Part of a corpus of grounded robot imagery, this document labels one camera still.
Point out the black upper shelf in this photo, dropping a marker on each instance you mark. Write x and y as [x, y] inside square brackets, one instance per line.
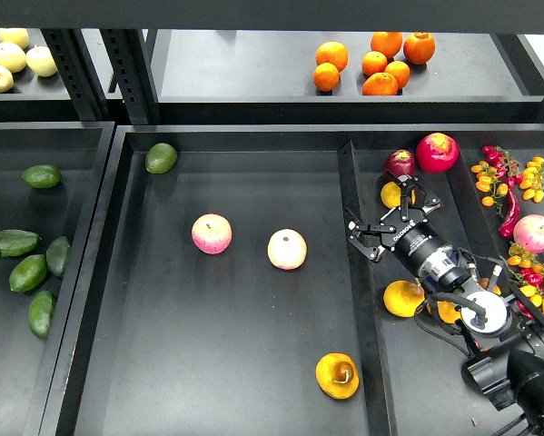
[259, 77]

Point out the black shelf post left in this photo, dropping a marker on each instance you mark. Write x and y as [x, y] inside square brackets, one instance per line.
[76, 68]

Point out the pale pink apple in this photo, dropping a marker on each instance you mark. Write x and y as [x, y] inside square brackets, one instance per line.
[287, 249]

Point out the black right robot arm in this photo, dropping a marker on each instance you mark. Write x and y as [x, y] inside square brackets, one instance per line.
[501, 336]

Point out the orange on shelf right centre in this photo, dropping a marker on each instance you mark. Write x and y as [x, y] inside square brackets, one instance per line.
[400, 71]

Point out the yellow pear under right arm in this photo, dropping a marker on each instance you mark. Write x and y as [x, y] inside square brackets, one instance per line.
[447, 312]

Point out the orange on shelf far left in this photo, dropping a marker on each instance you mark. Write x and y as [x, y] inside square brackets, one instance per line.
[333, 52]

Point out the black left tray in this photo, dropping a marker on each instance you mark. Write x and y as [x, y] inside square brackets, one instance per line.
[79, 151]

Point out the orange on shelf top right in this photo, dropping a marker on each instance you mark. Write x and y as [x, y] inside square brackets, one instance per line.
[419, 48]

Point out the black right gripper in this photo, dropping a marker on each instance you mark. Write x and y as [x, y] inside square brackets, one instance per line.
[404, 231]

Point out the orange on shelf front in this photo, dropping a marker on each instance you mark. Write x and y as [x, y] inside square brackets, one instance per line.
[380, 84]

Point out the pale yellow pear right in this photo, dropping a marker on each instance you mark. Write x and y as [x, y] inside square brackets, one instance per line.
[40, 60]

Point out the red chili pepper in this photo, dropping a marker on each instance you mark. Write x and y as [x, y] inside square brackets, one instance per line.
[511, 218]

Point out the yellow pear right tray left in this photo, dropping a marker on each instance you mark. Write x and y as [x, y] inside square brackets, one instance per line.
[402, 298]

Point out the red cherry tomato bunch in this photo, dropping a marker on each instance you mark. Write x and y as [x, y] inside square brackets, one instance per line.
[501, 166]

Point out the black shelf post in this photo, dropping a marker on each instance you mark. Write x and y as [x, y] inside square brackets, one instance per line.
[76, 68]
[131, 62]

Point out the orange on shelf top middle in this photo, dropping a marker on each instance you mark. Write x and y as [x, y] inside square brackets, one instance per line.
[387, 43]

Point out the pink red apple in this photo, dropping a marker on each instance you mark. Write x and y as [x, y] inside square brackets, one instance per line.
[211, 233]

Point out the black tray divider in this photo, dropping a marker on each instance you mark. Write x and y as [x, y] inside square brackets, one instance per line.
[375, 374]

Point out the orange cherry tomato bunch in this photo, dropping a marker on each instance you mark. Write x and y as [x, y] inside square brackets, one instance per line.
[491, 182]

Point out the green avocado at tray corner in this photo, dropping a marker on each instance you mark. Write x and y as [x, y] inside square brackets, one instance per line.
[160, 158]

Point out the green avocado upper left tray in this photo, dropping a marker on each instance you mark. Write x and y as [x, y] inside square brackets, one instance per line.
[42, 176]

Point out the mixed cherry tomatoes right edge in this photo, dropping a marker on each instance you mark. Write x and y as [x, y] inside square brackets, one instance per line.
[527, 273]

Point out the yellow cherry tomato bunch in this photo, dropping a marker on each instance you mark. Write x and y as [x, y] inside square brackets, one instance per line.
[532, 182]

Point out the pink apple right side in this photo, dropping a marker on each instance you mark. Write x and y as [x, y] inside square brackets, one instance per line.
[528, 233]

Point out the green avocado by tray wall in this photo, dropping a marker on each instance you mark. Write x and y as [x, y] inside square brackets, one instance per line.
[57, 256]

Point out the orange on shelf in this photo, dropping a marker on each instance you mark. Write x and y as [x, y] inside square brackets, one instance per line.
[387, 43]
[419, 48]
[380, 84]
[400, 71]
[326, 77]
[333, 52]
[373, 62]

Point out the orange on shelf lower left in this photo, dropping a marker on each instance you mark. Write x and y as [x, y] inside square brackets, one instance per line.
[326, 77]

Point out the dark green avocado left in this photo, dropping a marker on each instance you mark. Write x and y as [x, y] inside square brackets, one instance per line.
[16, 242]

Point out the bright red apple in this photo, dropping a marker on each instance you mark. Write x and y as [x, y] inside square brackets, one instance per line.
[437, 153]

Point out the pale yellow pear middle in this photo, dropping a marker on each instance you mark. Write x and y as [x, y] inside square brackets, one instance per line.
[12, 57]

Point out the black centre tray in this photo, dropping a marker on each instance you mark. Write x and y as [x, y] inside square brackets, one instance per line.
[163, 339]

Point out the dark red apple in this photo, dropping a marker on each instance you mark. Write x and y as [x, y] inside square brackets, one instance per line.
[400, 162]

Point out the black tray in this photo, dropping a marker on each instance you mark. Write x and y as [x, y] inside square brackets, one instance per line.
[163, 339]
[79, 151]

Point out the black shelf post centre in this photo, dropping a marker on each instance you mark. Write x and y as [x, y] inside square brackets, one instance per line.
[131, 62]

